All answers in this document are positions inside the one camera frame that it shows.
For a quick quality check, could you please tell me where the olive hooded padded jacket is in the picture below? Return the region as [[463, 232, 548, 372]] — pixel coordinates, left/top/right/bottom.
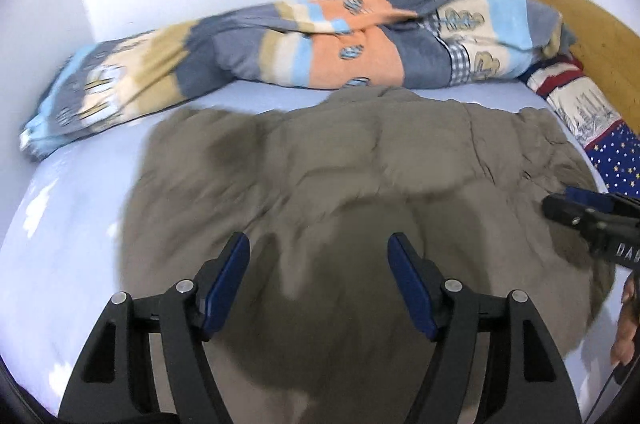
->
[[120, 86, 617, 424]]

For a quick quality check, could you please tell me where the patchwork striped quilt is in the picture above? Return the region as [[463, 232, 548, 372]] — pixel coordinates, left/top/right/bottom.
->
[[19, 0, 578, 162]]

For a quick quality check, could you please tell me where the person's right hand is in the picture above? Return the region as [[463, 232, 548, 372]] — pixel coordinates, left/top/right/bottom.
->
[[610, 276, 640, 367]]

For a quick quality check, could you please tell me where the wooden headboard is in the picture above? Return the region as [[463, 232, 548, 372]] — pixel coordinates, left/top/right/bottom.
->
[[522, 0, 640, 104]]

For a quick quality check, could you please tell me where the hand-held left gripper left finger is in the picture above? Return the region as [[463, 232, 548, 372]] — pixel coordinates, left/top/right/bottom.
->
[[57, 232, 251, 424]]

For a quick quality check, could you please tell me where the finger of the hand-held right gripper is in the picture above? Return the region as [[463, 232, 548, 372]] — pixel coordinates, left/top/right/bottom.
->
[[542, 195, 603, 252], [564, 186, 640, 219]]

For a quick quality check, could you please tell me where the black cable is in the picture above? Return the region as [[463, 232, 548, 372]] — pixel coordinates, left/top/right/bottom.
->
[[582, 361, 625, 424]]

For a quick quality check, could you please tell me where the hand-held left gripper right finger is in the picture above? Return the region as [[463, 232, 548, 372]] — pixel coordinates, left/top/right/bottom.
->
[[387, 233, 584, 424]]

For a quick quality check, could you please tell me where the star printed pillow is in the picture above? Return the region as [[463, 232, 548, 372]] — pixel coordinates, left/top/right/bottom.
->
[[520, 54, 640, 201]]

